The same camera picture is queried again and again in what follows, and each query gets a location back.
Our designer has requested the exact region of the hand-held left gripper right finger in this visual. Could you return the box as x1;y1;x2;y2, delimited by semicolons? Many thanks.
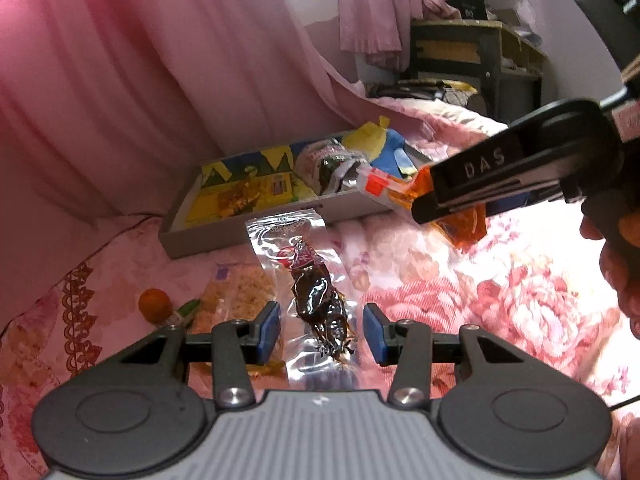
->
362;302;566;408

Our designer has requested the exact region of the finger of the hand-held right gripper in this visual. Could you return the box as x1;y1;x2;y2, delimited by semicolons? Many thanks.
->
412;182;563;226

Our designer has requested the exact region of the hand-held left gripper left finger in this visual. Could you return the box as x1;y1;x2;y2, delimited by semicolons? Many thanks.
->
75;301;282;409

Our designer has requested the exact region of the orange clear snack packet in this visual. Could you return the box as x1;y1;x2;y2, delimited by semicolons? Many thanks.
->
357;165;488;256

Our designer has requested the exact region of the clear rice cracker packet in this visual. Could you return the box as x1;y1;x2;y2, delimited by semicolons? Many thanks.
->
190;262;286;376

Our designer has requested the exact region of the clear packet of dark food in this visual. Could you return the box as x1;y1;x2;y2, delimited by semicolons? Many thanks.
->
245;210;361;376

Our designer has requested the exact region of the green sausage stick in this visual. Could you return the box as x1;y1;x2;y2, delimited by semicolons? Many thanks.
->
172;298;201;326

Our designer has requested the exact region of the grey cardboard tray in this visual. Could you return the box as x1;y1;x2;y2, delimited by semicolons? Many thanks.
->
159;130;433;259

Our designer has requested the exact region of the small orange fruit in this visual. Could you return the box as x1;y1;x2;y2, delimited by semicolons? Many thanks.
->
138;287;173;324

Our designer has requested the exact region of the white pouch of green vegetables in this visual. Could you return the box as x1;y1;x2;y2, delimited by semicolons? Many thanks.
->
294;140;351;193

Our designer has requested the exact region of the person's right hand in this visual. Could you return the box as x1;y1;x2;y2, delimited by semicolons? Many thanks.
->
580;190;640;341

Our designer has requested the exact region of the pink floral bedsheet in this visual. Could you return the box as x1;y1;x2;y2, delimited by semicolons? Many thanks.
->
0;95;640;480

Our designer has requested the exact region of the patterned round basket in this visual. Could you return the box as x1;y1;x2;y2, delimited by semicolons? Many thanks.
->
465;92;493;118

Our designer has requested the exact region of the blue yellow paper liner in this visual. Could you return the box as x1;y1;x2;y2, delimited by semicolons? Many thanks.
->
187;116;416;226

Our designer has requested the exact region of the dark wooden desk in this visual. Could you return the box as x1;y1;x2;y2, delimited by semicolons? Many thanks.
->
410;17;546;126

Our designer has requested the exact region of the black box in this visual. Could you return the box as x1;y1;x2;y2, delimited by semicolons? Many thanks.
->
442;0;488;21

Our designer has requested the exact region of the lilac hanging garment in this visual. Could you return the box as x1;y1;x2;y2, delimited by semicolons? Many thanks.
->
337;0;461;71

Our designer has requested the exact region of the pink curtain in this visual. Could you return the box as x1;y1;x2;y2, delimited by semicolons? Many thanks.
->
0;0;441;326

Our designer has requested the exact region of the black cable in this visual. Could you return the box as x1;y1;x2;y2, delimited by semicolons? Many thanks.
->
607;389;640;412

